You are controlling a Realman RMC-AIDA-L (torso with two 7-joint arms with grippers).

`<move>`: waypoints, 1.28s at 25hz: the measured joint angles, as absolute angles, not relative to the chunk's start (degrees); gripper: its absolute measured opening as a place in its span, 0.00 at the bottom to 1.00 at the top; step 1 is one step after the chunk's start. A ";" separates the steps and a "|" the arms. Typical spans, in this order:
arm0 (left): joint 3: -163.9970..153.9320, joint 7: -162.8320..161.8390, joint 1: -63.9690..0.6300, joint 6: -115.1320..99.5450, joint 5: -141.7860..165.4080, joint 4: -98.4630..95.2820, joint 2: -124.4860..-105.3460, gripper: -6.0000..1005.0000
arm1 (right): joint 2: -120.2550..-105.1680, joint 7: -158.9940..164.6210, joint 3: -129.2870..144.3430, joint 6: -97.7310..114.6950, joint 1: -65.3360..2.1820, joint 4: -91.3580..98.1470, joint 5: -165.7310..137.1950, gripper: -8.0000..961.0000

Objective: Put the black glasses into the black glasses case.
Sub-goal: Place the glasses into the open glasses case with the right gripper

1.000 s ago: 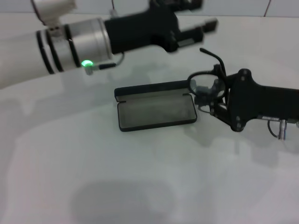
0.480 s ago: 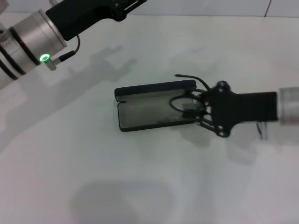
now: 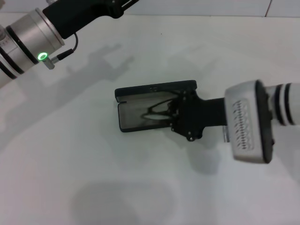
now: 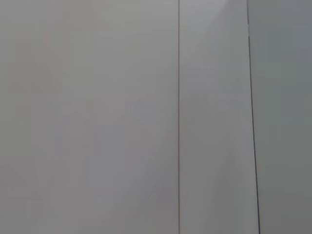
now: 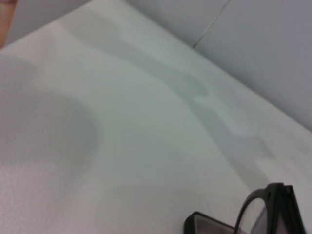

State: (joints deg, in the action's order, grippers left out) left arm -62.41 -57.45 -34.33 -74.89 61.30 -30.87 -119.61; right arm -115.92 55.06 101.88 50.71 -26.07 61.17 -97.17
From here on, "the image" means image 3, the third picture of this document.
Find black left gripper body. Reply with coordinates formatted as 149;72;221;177
42;0;141;40

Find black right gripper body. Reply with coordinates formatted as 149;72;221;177
172;90;227;143

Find black framed glasses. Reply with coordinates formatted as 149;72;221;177
140;98;179;121

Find black glasses case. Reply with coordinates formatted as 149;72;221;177
114;80;197;134

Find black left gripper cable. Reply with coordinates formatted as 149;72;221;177
45;32;79;70

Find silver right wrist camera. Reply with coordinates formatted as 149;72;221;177
224;79;275;164

